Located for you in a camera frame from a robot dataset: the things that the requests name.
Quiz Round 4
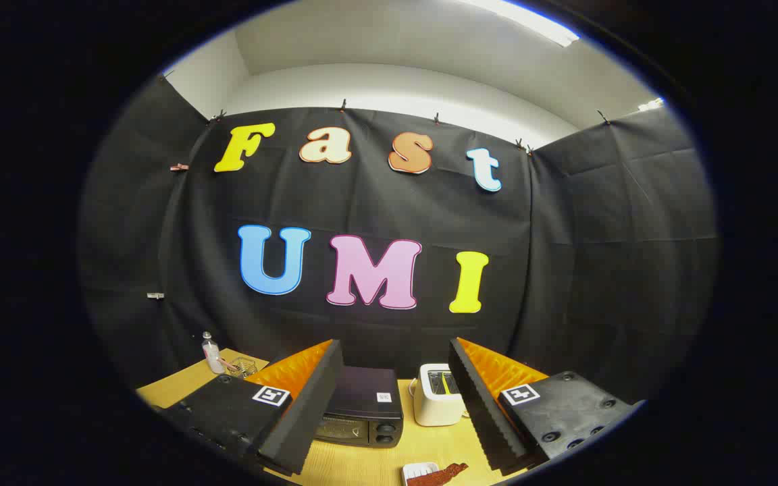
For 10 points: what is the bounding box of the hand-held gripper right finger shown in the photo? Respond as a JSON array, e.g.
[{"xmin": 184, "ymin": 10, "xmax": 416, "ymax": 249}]
[{"xmin": 448, "ymin": 337, "xmax": 646, "ymax": 473}]

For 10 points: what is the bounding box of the black toaster oven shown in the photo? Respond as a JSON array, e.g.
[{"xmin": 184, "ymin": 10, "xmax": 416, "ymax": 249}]
[{"xmin": 313, "ymin": 367, "xmax": 405, "ymax": 449}]

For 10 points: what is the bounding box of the long ceiling light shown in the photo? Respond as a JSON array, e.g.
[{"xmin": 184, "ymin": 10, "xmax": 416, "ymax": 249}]
[{"xmin": 470, "ymin": 0, "xmax": 580, "ymax": 48}]

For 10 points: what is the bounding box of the black backdrop cloth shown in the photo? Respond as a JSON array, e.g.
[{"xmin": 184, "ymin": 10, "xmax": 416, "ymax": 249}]
[{"xmin": 78, "ymin": 74, "xmax": 719, "ymax": 406}]

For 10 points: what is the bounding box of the white rectangular dish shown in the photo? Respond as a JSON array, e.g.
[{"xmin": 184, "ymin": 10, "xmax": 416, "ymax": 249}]
[{"xmin": 402, "ymin": 462, "xmax": 440, "ymax": 485}]

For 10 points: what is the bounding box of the red meat slice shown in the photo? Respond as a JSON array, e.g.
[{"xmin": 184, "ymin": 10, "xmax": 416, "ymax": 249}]
[{"xmin": 408, "ymin": 463, "xmax": 469, "ymax": 486}]

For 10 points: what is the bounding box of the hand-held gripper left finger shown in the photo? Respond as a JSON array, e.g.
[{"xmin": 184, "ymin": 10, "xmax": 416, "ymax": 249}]
[{"xmin": 159, "ymin": 339, "xmax": 344, "ymax": 477}]

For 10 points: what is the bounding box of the row of black cloth clips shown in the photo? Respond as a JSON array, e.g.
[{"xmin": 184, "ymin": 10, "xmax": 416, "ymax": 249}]
[{"xmin": 159, "ymin": 71, "xmax": 613, "ymax": 156}]

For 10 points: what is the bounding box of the white slot toaster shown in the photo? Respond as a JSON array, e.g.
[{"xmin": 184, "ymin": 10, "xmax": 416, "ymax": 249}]
[{"xmin": 409, "ymin": 363, "xmax": 467, "ymax": 427}]

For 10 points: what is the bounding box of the clear bottle white label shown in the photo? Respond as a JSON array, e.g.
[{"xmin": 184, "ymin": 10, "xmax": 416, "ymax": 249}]
[{"xmin": 202, "ymin": 331, "xmax": 226, "ymax": 375}]

